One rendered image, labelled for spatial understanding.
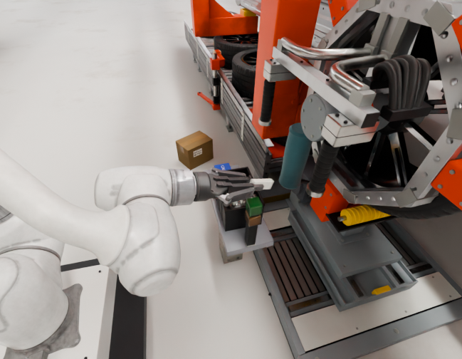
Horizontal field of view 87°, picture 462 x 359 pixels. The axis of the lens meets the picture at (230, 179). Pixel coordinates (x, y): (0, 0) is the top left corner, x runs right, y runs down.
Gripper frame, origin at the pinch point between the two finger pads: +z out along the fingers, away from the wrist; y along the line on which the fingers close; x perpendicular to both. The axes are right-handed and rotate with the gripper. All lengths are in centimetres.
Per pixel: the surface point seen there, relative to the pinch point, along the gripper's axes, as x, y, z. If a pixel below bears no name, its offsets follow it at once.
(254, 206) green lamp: 4.8, -3.9, -2.2
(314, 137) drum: -15.0, 2.1, 12.5
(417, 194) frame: -15.3, -22.1, 25.4
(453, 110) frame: -33.6, -18.3, 20.3
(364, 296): 41, -25, 53
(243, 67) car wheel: 5, 144, 58
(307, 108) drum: -20.3, 8.2, 11.5
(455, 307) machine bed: 38, -41, 93
